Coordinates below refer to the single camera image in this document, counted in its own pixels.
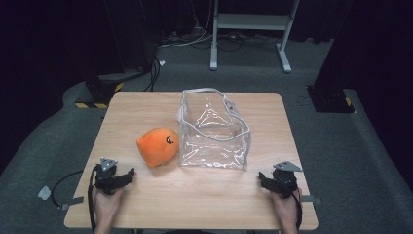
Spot person's left hand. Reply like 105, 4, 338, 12
93, 186, 125, 222

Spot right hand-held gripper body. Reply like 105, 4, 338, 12
272, 161, 303, 199

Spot white metal stand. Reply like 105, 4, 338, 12
209, 0, 302, 74

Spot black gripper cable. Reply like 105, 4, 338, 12
282, 181, 304, 230
87, 164, 100, 233

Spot person's right hand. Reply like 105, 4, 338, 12
271, 188, 303, 226

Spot grey tape piece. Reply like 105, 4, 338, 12
37, 184, 53, 201

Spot grey table bracket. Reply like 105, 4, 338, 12
300, 194, 323, 206
59, 196, 85, 212

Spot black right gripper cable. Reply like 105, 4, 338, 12
282, 181, 304, 230

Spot bundle of floor cables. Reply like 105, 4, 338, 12
158, 24, 281, 53

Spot black stand base yellow striped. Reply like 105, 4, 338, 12
74, 69, 126, 110

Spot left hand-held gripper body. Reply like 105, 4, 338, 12
94, 157, 123, 196

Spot clear plastic bag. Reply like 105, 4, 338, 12
176, 87, 252, 172

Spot orange plush toy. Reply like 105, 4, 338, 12
135, 127, 180, 169

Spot black floor cables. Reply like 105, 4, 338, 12
142, 55, 163, 93

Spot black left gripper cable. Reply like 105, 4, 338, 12
87, 164, 100, 233

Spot black looped cable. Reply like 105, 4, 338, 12
51, 170, 85, 208

